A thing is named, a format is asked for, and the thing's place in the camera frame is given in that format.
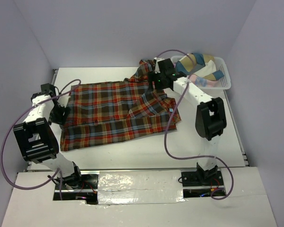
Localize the red plaid long sleeve shirt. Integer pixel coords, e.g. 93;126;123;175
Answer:
60;60;181;152

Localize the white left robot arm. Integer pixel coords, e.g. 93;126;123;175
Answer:
13;83;83;189

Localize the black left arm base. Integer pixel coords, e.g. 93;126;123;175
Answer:
53;170;99;205

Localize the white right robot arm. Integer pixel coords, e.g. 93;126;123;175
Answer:
148;58;227;185

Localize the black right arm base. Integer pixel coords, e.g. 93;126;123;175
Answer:
178;171;226;199

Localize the blue tan patchwork shirt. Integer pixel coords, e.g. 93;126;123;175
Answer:
175;53;224;81

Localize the pink folded shirt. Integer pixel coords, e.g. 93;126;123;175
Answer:
189;74;218;87

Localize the white plastic laundry basket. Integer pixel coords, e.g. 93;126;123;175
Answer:
171;53;231;90

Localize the white foil covered board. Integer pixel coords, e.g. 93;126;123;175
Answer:
98;170;185;205

